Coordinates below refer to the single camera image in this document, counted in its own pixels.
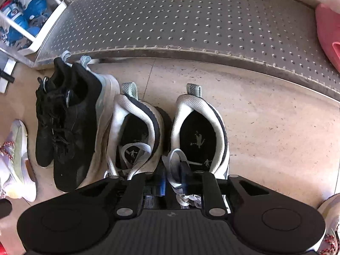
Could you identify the person's shoe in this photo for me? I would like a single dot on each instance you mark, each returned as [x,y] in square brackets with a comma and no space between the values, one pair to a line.
[18,164]
[330,217]

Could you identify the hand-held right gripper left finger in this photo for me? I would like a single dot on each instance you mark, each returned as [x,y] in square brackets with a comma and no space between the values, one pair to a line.
[161,187]

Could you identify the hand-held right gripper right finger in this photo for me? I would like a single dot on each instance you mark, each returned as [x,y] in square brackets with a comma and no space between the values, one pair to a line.
[186,176]

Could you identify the pink slipper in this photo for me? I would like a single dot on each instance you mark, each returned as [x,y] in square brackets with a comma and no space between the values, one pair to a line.
[329,32]

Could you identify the person's left shoe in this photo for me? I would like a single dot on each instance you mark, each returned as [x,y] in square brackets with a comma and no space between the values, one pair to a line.
[18,164]

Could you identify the white black high-top sneaker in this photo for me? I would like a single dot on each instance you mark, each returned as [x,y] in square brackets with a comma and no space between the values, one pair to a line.
[199,132]
[132,135]

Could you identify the white storage cart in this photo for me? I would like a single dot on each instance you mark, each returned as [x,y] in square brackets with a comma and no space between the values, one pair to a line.
[53,13]

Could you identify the person's right shoe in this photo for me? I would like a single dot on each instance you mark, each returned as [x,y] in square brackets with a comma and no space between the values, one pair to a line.
[330,217]

